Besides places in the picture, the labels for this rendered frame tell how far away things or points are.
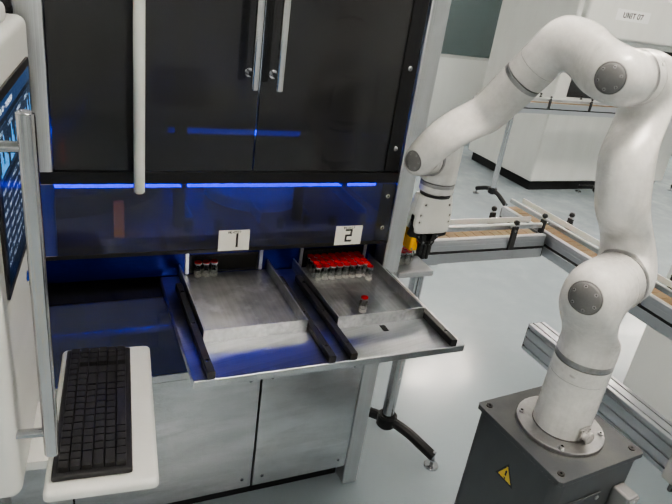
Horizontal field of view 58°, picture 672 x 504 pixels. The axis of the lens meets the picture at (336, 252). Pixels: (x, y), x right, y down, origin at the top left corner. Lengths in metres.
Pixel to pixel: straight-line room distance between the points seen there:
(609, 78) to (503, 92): 0.26
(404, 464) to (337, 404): 0.53
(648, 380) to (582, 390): 1.63
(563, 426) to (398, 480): 1.16
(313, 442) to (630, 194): 1.39
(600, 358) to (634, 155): 0.40
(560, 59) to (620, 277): 0.42
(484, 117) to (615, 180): 0.31
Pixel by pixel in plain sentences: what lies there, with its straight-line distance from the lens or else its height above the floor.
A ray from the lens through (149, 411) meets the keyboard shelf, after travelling 1.39.
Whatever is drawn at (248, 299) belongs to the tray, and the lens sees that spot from 1.64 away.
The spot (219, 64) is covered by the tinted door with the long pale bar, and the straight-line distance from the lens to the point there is 1.51.
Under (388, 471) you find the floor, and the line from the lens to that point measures 2.48.
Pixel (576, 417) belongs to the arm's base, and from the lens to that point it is 1.39.
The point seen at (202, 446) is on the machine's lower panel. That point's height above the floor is 0.31.
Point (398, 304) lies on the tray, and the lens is 1.72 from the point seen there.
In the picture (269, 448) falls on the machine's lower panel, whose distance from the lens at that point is 2.12.
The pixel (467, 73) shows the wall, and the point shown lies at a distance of 7.50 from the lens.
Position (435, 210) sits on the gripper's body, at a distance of 1.47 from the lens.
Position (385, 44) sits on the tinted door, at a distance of 1.65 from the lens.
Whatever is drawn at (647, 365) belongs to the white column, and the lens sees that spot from 2.96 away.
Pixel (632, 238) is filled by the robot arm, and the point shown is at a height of 1.32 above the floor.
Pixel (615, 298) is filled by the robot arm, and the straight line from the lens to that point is 1.20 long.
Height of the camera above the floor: 1.70
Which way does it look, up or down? 25 degrees down
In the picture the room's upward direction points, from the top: 8 degrees clockwise
